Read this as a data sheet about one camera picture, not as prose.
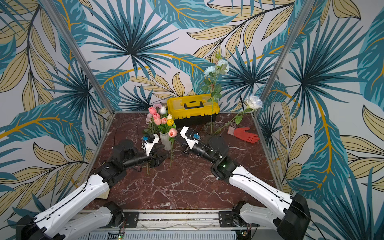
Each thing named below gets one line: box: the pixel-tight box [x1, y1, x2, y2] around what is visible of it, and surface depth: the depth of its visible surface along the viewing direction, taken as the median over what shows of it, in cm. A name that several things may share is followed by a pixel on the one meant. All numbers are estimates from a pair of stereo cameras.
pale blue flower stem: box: [201, 52, 230, 134], surface depth 80 cm
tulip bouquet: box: [143, 103, 178, 138], surface depth 76 cm
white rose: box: [214, 94, 263, 135], surface depth 67 cm
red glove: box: [227, 126, 260, 144], surface depth 109 cm
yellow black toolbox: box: [167, 94, 220, 128], surface depth 103 cm
